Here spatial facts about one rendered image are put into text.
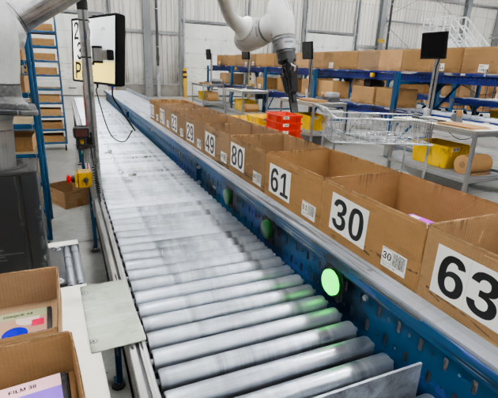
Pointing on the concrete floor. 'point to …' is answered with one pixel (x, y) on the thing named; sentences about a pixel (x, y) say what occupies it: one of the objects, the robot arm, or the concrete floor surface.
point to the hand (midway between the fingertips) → (293, 103)
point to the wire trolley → (376, 131)
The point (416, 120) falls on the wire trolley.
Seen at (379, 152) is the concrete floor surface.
